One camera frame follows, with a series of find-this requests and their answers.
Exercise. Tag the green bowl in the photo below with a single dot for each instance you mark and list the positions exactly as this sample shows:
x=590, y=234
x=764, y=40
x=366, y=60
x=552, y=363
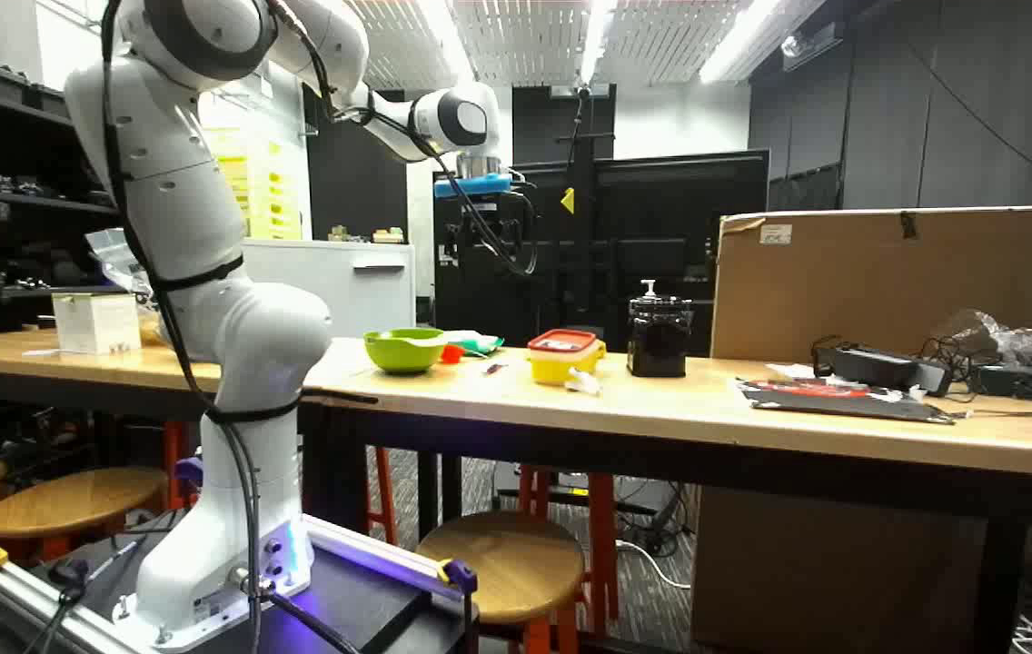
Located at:
x=404, y=349

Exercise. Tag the large cardboard box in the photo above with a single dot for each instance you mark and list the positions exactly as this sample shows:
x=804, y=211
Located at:
x=882, y=276

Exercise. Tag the green snack packet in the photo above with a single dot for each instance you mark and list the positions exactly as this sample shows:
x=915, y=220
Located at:
x=472, y=341

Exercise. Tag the large black monitor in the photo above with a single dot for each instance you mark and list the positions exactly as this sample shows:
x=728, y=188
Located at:
x=576, y=240

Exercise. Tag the black device on table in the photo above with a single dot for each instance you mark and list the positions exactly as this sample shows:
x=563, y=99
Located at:
x=877, y=369

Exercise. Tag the yellow container with red lid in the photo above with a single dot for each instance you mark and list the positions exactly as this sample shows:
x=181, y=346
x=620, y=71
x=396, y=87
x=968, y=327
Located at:
x=561, y=349

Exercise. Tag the black metal shelf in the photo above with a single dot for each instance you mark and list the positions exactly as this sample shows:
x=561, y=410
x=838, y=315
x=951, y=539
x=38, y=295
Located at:
x=49, y=206

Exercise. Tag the wooden stool left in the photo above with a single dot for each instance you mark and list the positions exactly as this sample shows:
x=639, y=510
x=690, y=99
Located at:
x=60, y=515

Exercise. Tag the crumpled plastic bag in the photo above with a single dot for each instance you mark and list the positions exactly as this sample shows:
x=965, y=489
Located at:
x=978, y=340

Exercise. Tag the clear plastic container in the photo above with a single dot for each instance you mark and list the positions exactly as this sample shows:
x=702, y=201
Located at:
x=97, y=323

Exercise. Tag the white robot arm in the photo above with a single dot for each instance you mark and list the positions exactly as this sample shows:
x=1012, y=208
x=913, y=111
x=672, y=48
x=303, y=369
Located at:
x=134, y=113

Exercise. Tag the small red cup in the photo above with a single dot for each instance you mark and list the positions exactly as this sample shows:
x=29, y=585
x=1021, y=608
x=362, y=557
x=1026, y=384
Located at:
x=453, y=352

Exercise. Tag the clear zip bag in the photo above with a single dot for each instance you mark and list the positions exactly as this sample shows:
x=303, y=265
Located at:
x=117, y=258

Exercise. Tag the round wooden stool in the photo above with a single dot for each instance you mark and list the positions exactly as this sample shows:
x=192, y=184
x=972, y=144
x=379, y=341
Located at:
x=527, y=574

